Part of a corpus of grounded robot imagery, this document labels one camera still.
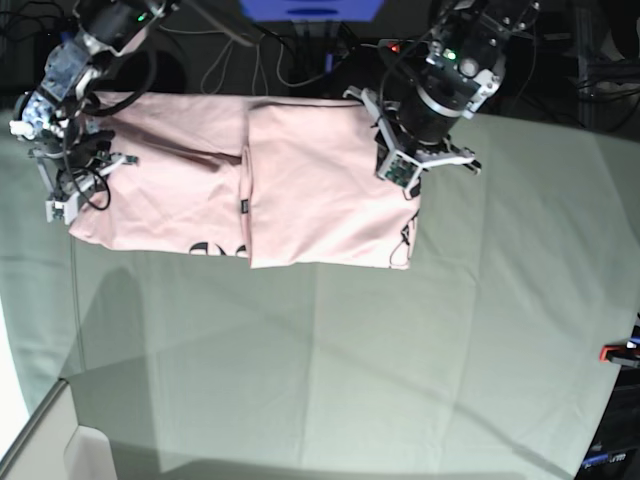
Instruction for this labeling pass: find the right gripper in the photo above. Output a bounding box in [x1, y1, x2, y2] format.
[29, 130, 138, 224]

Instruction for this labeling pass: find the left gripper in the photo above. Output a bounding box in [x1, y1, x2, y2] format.
[343, 86, 482, 200]

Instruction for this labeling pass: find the pink printed t-shirt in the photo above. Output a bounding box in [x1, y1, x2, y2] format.
[70, 93, 420, 270]

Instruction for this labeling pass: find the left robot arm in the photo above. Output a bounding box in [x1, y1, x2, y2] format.
[343, 1, 540, 199]

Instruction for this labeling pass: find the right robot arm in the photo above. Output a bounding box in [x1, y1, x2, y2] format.
[9, 1, 175, 225]

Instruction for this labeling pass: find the black power strip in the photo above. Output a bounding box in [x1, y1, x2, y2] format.
[375, 38, 416, 60]

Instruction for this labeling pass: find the white bin bottom left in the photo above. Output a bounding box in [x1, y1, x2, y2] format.
[1, 379, 118, 480]

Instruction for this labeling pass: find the red clamp right edge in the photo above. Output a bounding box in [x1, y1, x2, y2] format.
[599, 342, 639, 369]

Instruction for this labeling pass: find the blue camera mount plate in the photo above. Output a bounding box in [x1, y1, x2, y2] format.
[240, 0, 383, 22]

